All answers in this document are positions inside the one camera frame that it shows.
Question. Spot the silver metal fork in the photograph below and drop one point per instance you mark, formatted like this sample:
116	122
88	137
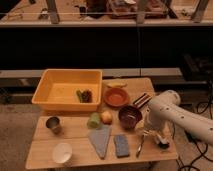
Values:
139	149

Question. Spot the green cylindrical toy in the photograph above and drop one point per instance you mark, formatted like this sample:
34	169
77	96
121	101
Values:
94	121

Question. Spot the white handled dish brush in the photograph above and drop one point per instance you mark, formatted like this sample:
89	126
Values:
162	142

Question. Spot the small metal cup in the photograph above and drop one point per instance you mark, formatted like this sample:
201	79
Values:
53	123

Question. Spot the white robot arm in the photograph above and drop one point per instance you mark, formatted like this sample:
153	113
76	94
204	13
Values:
166	107

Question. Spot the yellow banana toy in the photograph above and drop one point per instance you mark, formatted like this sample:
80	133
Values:
116	85

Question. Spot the peach toy fruit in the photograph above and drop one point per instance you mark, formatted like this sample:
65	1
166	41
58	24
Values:
106	117

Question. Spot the yellow plastic bin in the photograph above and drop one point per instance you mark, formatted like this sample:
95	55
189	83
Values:
57	89

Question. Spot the dark items in bin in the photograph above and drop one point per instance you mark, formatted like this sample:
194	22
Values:
84	96

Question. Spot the orange red plate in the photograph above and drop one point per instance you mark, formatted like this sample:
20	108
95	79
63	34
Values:
116	97

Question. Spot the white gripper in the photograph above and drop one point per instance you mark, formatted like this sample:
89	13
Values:
147	127

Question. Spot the dark brown bowl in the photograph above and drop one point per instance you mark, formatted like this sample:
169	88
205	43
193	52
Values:
129	116

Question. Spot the blue sponge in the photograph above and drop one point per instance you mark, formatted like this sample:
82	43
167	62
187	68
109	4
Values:
121	146

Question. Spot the grey triangular cloth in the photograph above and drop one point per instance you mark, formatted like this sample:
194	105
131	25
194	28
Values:
100	139

